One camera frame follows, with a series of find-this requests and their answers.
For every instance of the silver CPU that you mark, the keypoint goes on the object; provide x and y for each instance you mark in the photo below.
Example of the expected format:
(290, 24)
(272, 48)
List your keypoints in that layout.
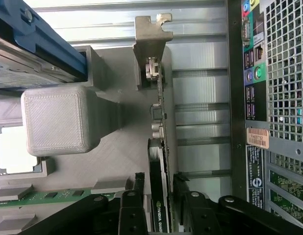
(16, 151)

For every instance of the grey printed parts rack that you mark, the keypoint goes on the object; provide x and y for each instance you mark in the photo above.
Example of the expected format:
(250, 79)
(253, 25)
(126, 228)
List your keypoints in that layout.
(124, 151)

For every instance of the hard disk with blue bracket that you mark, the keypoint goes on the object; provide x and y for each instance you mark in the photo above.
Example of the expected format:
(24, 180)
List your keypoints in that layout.
(24, 61)

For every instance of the orange service tag sticker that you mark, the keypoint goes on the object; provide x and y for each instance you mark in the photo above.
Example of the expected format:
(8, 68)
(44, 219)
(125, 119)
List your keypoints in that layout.
(258, 138)

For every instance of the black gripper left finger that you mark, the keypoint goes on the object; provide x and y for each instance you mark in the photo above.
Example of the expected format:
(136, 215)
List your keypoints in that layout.
(130, 215)

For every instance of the green RAM stick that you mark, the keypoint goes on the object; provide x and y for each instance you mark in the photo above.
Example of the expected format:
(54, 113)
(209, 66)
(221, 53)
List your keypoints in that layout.
(56, 197)

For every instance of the black open PC case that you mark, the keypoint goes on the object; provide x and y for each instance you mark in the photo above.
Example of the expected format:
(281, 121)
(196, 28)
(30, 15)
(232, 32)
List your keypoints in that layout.
(284, 156)

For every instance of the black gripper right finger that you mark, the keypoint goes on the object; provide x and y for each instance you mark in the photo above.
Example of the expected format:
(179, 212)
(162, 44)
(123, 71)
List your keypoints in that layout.
(190, 215)

